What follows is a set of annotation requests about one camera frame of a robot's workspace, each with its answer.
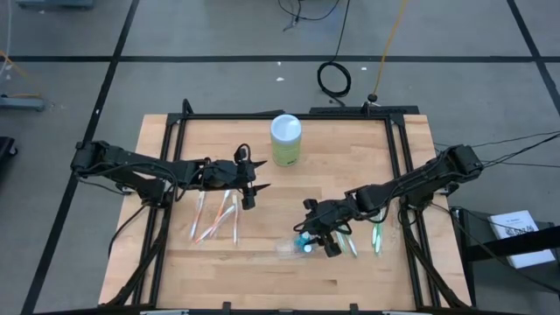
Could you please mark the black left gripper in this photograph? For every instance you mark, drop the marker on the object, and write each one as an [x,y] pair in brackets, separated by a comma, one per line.
[236,175]

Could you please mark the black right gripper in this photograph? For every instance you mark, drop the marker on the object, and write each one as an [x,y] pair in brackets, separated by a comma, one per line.
[328,216]

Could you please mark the green toothbrush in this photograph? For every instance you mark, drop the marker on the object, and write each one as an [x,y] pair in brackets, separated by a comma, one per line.
[374,234]
[379,240]
[351,247]
[340,242]

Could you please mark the orange toothbrush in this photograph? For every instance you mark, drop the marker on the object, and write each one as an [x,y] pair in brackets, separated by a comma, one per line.
[235,223]
[197,217]
[219,222]
[220,212]

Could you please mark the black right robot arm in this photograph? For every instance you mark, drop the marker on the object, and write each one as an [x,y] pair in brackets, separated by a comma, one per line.
[415,181]

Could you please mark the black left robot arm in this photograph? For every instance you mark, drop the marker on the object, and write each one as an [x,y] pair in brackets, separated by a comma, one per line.
[131,162]

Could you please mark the clear acrylic organizer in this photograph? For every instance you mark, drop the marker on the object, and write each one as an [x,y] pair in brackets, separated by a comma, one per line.
[284,249]

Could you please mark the green disinfecting wipes canister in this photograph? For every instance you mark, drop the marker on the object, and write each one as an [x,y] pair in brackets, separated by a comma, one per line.
[285,144]

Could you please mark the white strip fixture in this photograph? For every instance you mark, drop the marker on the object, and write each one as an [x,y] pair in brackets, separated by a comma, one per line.
[404,312]
[164,312]

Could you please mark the small black puck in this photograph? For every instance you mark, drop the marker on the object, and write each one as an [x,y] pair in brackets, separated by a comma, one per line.
[372,97]

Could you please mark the black side cart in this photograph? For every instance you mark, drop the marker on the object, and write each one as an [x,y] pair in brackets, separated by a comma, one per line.
[503,249]

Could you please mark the white printed box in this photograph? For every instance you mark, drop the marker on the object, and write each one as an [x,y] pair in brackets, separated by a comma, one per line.
[516,245]

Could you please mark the grey flat base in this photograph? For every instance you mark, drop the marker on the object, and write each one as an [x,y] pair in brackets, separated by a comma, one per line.
[22,103]

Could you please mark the black caster object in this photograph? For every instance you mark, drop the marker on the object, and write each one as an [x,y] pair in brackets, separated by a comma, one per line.
[5,151]

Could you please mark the black aluminium table frame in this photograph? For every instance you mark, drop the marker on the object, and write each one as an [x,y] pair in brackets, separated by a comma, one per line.
[328,116]

